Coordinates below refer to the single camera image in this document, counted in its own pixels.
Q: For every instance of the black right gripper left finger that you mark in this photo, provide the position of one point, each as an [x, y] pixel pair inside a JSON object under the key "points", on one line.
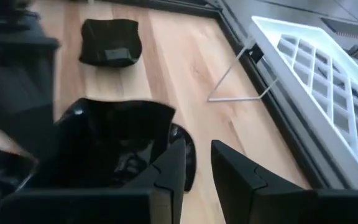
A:
{"points": [[166, 186]]}

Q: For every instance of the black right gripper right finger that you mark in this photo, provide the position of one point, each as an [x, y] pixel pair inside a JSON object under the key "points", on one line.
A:
{"points": [[253, 199]]}

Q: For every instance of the black rounded square plate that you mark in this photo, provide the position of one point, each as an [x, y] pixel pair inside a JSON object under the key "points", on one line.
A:
{"points": [[104, 37]]}

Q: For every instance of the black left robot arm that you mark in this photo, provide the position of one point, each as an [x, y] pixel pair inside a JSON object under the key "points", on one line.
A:
{"points": [[5, 15]]}

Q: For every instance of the black oval mini plate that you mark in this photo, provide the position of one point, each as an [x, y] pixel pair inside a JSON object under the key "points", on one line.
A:
{"points": [[190, 155]]}

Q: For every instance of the white lattice shelf rack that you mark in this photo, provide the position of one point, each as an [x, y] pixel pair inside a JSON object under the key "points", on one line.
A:
{"points": [[306, 118]]}

